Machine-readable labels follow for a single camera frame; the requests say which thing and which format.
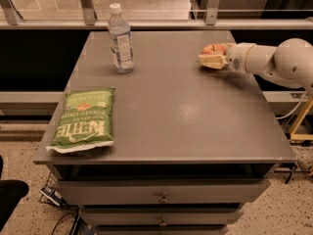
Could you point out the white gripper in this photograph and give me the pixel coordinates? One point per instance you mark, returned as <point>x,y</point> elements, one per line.
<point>237,57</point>

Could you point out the red apple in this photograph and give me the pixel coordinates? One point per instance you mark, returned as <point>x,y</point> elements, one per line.
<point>214,49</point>

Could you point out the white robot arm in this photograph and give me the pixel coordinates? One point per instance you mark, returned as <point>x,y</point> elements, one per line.
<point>289,65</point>

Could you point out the green jalapeno chip bag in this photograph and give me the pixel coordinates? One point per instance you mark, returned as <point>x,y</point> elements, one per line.
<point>85,123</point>

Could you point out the grey drawer cabinet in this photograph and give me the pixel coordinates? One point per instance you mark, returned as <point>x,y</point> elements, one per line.
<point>173,120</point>

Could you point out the clear plastic water bottle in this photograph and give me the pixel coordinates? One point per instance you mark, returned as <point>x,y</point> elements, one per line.
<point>121,40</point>

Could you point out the top grey drawer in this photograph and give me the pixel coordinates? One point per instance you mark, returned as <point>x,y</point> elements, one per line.
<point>161,192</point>

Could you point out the grey drawer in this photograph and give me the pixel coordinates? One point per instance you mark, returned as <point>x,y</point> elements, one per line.
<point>161,217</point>
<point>161,192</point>
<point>168,230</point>

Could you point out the metal window railing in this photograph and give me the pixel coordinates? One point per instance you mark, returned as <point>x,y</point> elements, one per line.
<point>194,14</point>

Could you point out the middle grey drawer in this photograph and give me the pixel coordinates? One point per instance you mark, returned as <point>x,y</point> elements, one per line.
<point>161,217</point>

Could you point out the bottom grey drawer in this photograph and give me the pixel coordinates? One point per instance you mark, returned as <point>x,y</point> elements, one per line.
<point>168,230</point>

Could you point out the power strip on floor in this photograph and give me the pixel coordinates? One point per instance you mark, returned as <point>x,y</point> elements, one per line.
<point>53,195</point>

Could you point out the black chair seat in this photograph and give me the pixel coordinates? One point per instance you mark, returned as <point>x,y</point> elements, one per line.
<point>11,192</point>

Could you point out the yellow wooden frame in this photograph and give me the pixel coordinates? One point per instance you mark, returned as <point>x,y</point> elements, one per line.
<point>298,121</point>

